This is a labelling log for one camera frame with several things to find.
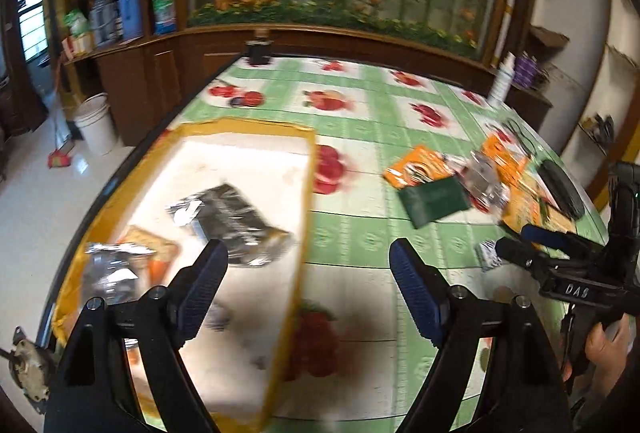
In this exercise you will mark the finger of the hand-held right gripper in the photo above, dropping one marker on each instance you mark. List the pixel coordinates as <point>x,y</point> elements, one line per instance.
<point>517,254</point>
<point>550,238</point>

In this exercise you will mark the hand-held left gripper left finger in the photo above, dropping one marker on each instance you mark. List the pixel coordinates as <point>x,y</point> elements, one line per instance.
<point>205,280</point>

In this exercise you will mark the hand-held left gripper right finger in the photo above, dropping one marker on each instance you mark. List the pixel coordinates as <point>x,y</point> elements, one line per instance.
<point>412,280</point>

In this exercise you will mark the clear plastic snack packet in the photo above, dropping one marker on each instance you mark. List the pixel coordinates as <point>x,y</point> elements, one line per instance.
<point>485,183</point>

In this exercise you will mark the green cracker packet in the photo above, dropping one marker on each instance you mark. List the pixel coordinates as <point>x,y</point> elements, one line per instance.
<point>435,203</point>

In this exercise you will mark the orange snack packet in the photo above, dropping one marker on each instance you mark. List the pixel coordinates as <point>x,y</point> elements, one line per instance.
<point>415,165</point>
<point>525,208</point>
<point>502,153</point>

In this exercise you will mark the yellow cardboard box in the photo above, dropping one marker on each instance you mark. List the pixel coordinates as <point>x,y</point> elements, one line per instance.
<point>250,163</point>

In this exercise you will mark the person's right hand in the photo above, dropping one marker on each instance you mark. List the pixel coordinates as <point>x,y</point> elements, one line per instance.
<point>607,358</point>

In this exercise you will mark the small white candy packet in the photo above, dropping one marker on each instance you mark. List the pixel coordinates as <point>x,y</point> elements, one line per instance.
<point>489,255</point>

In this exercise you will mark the black oblong case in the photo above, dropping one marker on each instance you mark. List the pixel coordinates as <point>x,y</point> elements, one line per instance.
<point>560,188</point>

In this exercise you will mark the orange cracker packet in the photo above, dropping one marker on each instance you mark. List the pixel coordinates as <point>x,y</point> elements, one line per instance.
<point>150,245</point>

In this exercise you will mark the silver black snack packet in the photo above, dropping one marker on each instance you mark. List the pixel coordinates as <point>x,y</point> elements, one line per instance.
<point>225,215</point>

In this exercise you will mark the green fruit print tablecloth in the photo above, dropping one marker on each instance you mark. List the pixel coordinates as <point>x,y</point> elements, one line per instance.
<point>350,233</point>

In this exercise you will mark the silver foil snack packet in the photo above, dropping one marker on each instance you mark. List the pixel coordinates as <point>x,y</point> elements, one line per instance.
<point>110,270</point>

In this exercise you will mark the white bottle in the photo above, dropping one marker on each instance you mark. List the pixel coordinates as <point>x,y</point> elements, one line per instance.
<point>501,80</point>

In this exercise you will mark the purple container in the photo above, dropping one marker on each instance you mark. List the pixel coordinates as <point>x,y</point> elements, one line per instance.
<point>525,72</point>

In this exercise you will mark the red broom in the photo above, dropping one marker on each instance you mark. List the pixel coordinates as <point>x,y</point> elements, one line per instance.
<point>60,159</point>

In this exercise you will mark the white plastic bucket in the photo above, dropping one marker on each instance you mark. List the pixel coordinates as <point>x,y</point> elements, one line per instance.
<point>96,125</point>

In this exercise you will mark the rusty metal fitting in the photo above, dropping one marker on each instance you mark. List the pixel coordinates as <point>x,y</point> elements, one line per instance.
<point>30,365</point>

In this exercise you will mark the low wooden cabinet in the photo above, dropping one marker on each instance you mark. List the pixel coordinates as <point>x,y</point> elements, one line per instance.
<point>165,73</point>

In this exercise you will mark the dark glass jar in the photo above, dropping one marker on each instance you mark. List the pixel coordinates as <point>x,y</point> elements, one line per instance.
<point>259,50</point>

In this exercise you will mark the red white carton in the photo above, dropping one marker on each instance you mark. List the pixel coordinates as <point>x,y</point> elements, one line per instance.
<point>77,45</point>

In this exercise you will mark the green white bag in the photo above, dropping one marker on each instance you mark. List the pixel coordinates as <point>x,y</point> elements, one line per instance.
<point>165,13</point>

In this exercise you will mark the blue thermos bottle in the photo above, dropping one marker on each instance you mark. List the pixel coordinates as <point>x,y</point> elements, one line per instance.
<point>130,13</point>

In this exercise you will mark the grey bottle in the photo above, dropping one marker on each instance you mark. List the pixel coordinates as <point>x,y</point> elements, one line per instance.
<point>104,20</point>

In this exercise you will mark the small green bag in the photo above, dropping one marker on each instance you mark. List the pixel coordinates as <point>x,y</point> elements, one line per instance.
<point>77,25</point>

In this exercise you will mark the window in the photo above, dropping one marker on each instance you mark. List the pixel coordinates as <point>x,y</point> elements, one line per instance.
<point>34,23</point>

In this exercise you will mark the white wall shelf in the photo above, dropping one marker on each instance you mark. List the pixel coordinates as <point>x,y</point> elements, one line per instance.
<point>622,78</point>

